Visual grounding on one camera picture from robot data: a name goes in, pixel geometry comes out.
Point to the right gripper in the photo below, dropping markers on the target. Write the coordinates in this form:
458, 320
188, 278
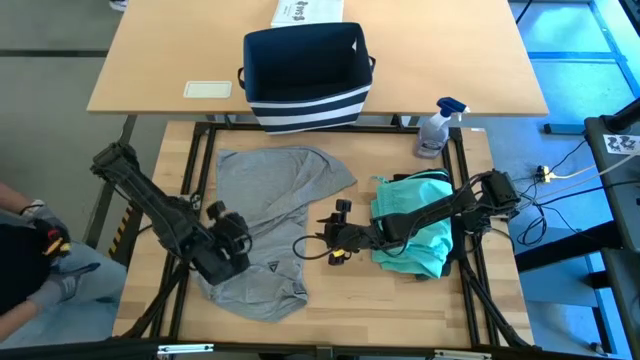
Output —
350, 237

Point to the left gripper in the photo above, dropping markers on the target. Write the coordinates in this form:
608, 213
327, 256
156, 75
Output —
225, 250

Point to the grey garment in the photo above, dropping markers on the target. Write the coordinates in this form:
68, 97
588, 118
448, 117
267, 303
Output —
275, 190

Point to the teal garment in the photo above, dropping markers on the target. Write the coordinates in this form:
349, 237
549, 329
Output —
430, 250

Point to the black garment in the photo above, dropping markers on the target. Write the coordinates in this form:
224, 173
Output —
457, 250

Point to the navy white striped fabric bin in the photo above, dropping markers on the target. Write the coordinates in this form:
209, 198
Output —
307, 112

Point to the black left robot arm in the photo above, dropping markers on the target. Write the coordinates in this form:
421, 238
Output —
150, 200

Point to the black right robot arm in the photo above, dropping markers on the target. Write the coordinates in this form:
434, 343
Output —
450, 207

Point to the hazard striped black base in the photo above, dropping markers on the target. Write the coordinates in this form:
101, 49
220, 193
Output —
120, 235

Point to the white rectangular label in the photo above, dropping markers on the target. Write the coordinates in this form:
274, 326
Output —
207, 89

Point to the Dawn spray bottle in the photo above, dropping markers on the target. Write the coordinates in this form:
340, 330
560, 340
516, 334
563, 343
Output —
432, 135

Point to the light wooden table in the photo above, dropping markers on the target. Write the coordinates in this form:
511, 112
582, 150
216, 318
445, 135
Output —
150, 50

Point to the person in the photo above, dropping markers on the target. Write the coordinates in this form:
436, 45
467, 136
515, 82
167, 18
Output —
30, 265

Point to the black front crossbar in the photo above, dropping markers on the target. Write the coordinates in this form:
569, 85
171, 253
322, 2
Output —
75, 350

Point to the white power strip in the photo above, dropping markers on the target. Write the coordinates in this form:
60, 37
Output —
544, 175

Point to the white printed cardboard box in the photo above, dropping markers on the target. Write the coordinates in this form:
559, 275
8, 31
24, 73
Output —
307, 12

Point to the person's foot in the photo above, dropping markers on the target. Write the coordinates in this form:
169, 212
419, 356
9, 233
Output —
119, 4

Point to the black equipment cart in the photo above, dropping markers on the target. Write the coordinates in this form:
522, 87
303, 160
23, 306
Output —
615, 225

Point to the white paper with black marks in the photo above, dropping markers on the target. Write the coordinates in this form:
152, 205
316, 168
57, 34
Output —
622, 144

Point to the black metal table frame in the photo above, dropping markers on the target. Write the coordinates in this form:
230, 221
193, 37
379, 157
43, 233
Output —
200, 150

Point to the silver metal bracket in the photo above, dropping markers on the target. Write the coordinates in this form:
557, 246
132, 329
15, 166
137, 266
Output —
185, 349
462, 355

